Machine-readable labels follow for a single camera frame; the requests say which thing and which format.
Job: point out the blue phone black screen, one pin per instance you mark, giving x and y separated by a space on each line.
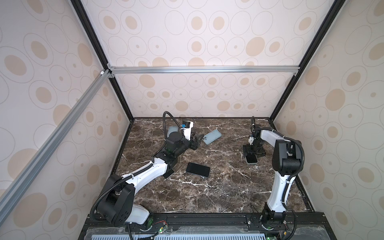
199 170

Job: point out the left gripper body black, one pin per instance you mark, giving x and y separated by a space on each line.
192 144

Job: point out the black corner frame post right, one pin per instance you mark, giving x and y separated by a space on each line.
320 35

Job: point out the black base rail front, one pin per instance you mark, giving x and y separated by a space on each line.
209 226

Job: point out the silver aluminium rail back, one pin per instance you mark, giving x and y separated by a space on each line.
210 70

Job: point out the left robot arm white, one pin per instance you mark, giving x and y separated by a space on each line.
115 204

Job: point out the silver aluminium rail left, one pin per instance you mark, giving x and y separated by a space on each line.
21 184

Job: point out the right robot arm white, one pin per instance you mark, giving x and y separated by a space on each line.
287 161

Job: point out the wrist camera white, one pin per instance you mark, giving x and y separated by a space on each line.
251 140
187 129

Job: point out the black corner frame post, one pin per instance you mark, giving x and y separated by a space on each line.
320 35
97 47

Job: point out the black corner frame post left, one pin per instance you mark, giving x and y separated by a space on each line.
97 47

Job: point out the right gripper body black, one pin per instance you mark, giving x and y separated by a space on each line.
257 148

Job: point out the light blue case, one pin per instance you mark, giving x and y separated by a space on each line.
251 158
211 137
172 130

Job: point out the silver aluminium rail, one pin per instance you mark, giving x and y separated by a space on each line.
210 70
21 184

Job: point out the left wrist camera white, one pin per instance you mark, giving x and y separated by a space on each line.
187 129

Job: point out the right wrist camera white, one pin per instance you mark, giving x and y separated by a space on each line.
251 140

